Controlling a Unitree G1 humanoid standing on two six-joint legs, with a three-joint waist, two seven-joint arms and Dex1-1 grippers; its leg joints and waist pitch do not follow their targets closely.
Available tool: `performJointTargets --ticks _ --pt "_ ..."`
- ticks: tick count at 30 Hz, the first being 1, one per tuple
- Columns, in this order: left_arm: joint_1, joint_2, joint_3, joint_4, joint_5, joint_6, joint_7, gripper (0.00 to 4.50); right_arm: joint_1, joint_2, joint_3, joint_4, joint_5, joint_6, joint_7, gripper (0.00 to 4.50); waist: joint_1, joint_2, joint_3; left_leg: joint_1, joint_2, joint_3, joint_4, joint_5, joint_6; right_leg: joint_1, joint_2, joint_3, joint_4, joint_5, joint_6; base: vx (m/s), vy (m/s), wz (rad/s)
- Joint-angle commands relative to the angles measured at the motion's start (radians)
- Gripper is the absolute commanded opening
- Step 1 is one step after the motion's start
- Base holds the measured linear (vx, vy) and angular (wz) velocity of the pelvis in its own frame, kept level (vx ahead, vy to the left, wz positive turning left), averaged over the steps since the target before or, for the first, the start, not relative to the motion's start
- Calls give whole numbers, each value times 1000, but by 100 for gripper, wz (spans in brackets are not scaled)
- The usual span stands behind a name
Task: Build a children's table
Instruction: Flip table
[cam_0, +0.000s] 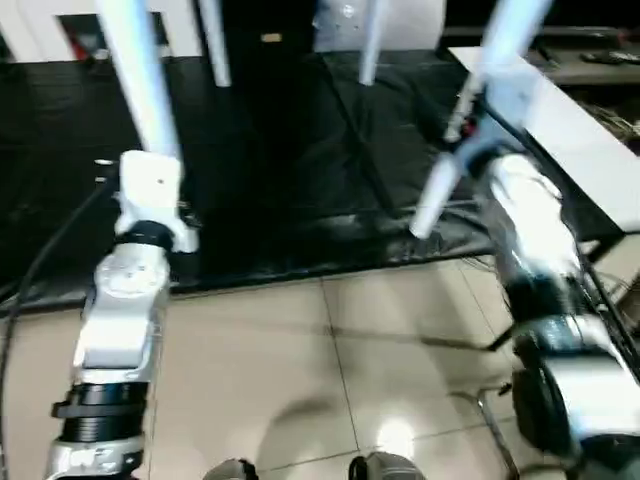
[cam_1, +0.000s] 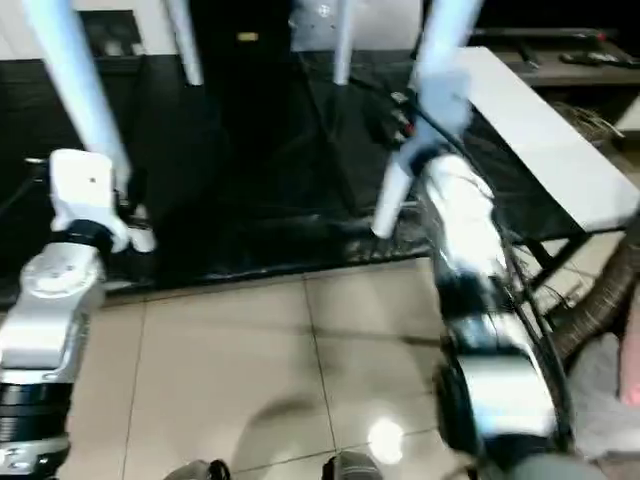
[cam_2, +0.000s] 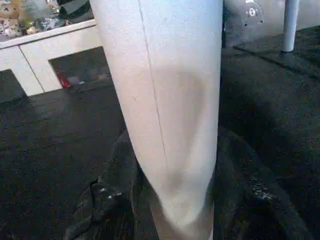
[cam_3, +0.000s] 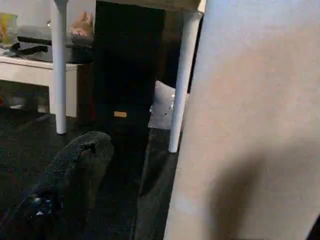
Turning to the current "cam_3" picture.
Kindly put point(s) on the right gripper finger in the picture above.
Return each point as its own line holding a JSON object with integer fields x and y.
{"x": 70, "y": 180}

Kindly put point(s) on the white plastic table leg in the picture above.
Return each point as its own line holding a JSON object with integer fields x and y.
{"x": 237, "y": 100}
{"x": 60, "y": 75}
{"x": 180, "y": 87}

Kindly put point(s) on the white plastic table top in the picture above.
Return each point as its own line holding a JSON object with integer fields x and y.
{"x": 195, "y": 6}

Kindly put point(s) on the white glass-door cabinet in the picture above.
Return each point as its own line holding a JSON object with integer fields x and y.
{"x": 25, "y": 72}

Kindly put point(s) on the black box with yellow label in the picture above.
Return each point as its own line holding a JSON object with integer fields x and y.
{"x": 125, "y": 75}

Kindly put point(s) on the brown bear figurine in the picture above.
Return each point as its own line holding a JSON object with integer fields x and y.
{"x": 78, "y": 31}

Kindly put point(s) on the yellow green container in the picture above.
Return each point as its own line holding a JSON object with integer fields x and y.
{"x": 7, "y": 27}

